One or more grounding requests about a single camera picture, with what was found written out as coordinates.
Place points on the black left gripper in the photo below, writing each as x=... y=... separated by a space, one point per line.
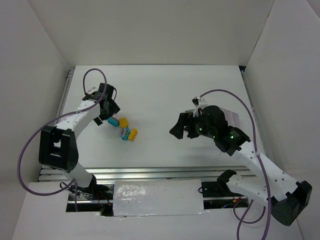
x=107 y=110

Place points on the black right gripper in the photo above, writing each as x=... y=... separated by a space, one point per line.
x=188 y=125

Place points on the teal and brown lego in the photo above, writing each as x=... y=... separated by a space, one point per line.
x=113 y=121

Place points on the yellow round lego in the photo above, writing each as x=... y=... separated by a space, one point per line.
x=123 y=122

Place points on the teal oval printed lego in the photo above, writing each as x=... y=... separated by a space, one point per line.
x=125 y=133

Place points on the yellow rectangular lego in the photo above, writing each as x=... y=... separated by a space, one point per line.
x=133 y=134

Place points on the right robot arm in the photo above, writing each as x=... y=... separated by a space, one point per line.
x=286 y=196

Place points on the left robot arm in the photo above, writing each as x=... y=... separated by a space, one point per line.
x=58 y=144

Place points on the white compartment organizer tray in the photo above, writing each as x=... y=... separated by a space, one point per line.
x=231 y=116

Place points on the white foil-taped panel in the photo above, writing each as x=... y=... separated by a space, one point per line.
x=157 y=198

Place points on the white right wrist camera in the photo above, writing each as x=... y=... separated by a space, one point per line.
x=200 y=104

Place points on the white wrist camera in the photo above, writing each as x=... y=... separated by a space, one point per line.
x=92 y=91
x=200 y=104

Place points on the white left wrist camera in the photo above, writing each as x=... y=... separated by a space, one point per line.
x=92 y=91

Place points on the aluminium table rail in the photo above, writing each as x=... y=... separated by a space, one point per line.
x=166 y=173

